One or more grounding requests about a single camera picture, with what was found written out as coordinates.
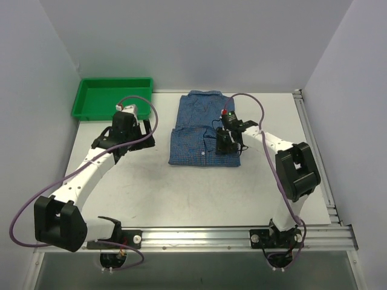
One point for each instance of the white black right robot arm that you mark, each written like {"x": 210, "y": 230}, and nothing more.
{"x": 293, "y": 165}

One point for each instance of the green plastic tray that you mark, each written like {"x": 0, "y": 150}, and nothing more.
{"x": 96, "y": 98}

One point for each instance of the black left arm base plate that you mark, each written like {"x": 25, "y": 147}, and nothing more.
{"x": 131, "y": 238}

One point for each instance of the blue checked long sleeve shirt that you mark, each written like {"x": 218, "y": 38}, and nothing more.
{"x": 193, "y": 139}

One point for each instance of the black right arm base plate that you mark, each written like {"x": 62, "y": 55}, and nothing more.
{"x": 272, "y": 238}

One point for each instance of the aluminium right side rail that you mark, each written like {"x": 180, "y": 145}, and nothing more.
{"x": 325, "y": 187}

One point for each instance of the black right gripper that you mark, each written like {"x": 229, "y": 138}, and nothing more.
{"x": 225, "y": 145}

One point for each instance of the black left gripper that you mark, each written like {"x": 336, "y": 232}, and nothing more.
{"x": 144, "y": 135}

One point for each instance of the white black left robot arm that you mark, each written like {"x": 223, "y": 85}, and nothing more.
{"x": 58, "y": 219}

